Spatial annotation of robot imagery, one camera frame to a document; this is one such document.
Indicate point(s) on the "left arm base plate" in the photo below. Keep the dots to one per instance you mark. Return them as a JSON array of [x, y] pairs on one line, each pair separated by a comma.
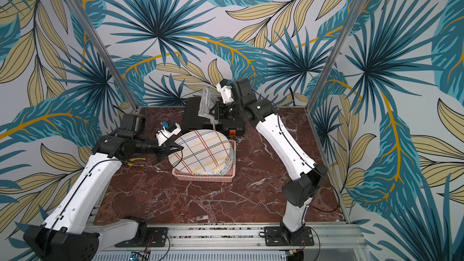
[[152, 237]]

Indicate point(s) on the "left aluminium corner post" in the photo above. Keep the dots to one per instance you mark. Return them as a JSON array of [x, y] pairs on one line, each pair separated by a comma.
[[98, 44]]

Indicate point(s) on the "yellow handled pliers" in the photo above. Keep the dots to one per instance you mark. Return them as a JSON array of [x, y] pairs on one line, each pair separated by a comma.
[[136, 162]]

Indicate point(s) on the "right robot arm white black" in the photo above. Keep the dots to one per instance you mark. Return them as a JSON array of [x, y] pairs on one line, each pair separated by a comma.
[[239, 101]]

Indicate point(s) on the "white plate coloured plaid lines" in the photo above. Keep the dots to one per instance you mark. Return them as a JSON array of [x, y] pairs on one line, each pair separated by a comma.
[[202, 150]]

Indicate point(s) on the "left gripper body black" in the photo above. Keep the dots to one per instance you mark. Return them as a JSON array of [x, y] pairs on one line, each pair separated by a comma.
[[160, 150]]

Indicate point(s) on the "right aluminium corner post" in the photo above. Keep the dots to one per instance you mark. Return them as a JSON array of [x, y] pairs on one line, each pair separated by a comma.
[[343, 35]]

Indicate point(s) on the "aluminium front rail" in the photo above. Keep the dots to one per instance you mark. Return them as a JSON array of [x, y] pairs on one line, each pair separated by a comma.
[[334, 241]]

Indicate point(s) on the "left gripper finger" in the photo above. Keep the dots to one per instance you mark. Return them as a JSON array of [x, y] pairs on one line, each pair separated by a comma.
[[172, 144], [174, 154]]

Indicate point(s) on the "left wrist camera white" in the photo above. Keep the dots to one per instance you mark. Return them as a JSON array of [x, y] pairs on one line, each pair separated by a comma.
[[168, 129]]

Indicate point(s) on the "green circuit board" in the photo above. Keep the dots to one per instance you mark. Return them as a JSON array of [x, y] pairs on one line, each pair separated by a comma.
[[139, 256]]

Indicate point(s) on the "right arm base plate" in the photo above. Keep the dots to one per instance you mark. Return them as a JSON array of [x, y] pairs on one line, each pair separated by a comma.
[[280, 237]]

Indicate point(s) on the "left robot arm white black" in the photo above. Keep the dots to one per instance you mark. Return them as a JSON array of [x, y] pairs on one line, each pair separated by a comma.
[[63, 235]]

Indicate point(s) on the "white plate colourful squiggle pattern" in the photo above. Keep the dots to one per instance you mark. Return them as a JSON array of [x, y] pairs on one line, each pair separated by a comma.
[[223, 168]]

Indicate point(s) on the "aluminium corner post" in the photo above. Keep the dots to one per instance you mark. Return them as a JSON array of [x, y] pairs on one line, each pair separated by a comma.
[[343, 35], [98, 44]]

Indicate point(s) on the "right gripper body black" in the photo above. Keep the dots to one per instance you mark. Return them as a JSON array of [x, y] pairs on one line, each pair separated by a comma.
[[221, 108]]

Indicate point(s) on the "pink perforated plastic basket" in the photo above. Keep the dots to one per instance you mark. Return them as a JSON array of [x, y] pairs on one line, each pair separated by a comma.
[[226, 178]]

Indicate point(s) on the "black plastic tool case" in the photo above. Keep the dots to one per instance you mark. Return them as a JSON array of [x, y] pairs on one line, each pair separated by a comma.
[[191, 121]]

